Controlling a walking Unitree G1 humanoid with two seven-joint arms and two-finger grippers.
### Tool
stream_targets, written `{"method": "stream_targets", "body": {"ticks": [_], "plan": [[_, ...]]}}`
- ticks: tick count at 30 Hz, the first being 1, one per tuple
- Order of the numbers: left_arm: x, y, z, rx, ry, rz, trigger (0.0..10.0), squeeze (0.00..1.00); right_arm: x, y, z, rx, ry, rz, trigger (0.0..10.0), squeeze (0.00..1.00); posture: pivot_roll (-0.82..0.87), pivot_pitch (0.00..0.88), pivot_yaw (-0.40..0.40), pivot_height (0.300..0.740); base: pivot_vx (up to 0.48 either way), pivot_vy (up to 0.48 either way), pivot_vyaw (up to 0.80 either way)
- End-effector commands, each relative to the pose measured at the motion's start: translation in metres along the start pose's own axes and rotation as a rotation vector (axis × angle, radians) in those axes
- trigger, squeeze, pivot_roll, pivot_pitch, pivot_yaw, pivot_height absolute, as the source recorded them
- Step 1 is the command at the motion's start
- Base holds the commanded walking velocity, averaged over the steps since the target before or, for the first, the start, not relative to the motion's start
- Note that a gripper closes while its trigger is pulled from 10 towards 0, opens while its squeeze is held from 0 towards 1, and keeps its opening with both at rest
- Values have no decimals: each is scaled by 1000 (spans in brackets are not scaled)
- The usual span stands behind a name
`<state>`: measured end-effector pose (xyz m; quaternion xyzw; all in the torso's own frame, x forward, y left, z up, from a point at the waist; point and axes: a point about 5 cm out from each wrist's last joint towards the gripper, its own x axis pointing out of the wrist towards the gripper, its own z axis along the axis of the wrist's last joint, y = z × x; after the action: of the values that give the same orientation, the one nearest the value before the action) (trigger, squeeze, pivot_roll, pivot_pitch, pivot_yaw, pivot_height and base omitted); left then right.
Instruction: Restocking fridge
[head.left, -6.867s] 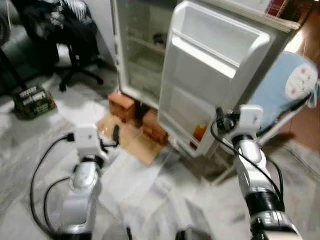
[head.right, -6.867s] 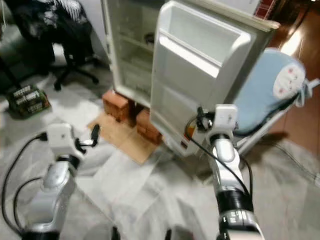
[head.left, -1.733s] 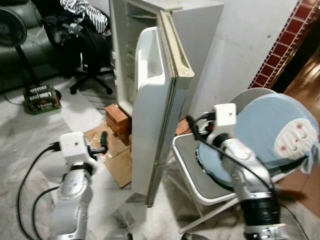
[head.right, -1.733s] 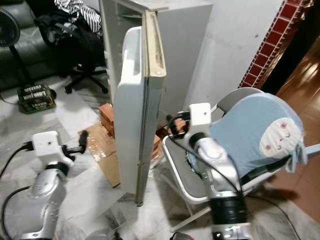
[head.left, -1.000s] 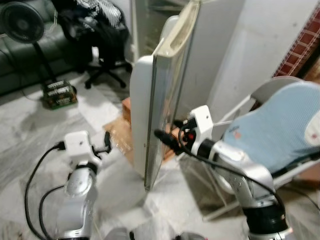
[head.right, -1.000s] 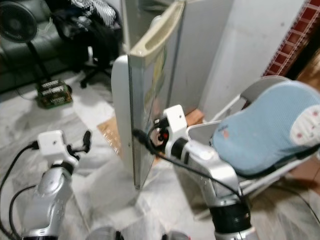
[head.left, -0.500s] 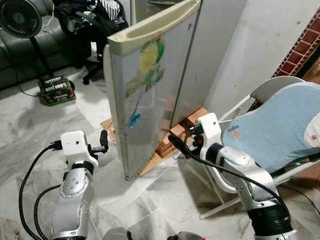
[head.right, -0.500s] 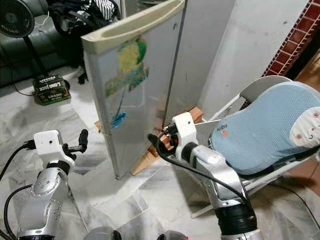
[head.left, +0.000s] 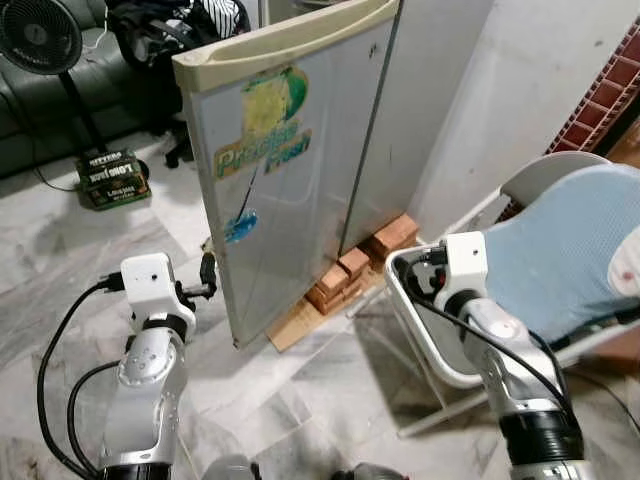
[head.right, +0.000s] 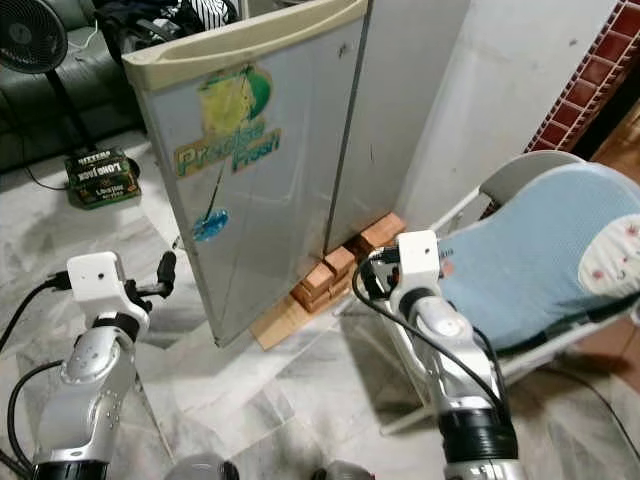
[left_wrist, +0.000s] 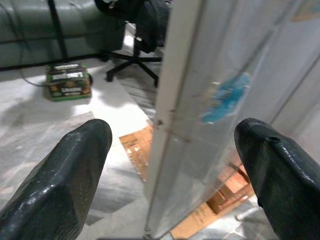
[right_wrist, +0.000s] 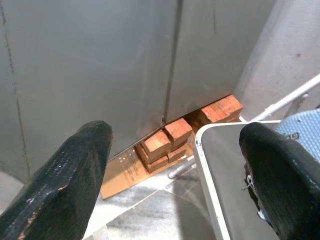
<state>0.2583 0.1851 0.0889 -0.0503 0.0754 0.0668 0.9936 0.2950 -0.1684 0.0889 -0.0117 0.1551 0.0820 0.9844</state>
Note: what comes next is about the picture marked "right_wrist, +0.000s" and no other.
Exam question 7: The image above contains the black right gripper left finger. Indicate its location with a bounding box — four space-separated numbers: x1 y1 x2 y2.
0 120 113 240

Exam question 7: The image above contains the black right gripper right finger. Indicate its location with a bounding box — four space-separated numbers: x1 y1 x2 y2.
239 122 320 240

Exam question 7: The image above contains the fridge door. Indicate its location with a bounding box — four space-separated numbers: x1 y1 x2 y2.
0 0 183 186

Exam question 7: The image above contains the fridge cabinet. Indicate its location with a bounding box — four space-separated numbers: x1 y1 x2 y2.
163 0 277 125

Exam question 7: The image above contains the blue patterned mat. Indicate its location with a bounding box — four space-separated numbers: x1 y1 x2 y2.
276 108 320 163

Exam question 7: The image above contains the brown cardboard sheet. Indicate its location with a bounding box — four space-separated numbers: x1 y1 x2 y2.
100 144 195 200

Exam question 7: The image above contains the white plastic table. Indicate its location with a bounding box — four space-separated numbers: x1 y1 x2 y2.
194 120 282 240

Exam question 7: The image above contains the white metal pipe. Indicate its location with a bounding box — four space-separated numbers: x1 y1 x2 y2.
249 73 320 122

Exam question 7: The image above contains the red brick stack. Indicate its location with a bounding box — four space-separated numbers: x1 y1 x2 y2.
134 117 194 174
199 94 245 125

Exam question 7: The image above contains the grey metal tube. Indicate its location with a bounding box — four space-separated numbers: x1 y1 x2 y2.
167 162 198 180

